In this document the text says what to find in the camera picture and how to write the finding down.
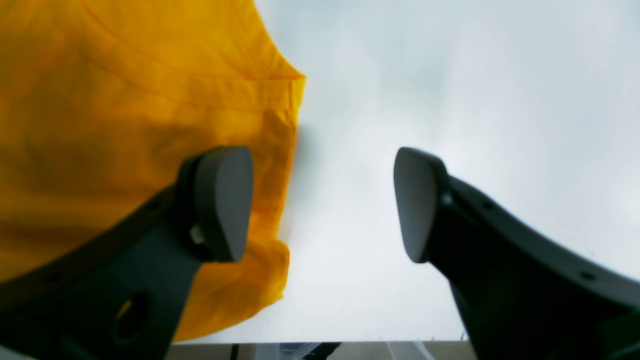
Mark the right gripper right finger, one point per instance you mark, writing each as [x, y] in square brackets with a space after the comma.
[519, 294]

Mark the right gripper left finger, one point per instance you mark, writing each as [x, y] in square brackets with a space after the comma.
[121, 295]

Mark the orange yellow t-shirt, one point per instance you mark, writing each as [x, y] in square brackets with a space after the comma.
[100, 103]

